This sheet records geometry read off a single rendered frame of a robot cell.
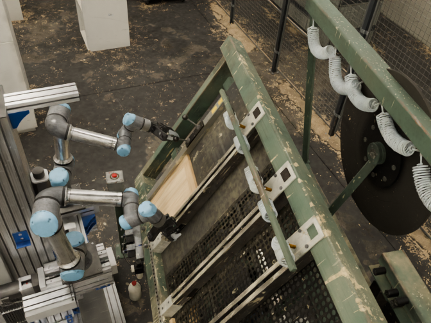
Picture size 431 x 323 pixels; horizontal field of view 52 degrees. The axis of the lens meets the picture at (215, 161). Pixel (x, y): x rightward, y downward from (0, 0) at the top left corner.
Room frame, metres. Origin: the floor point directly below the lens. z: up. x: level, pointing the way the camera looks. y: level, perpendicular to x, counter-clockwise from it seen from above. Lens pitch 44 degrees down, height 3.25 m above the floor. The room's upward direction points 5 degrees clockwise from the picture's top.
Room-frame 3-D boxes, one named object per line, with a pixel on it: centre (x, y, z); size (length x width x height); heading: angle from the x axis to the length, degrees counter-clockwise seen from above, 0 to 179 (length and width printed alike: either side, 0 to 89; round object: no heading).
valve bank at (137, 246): (1.73, 0.52, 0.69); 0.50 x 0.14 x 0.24; 16
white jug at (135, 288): (1.73, 0.54, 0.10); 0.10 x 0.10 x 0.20
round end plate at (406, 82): (1.60, -0.78, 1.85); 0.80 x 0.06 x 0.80; 16
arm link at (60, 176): (1.81, 0.95, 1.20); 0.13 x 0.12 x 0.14; 7
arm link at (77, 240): (1.35, 0.72, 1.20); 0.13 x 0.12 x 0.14; 13
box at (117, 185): (2.14, 0.71, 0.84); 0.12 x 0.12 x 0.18; 16
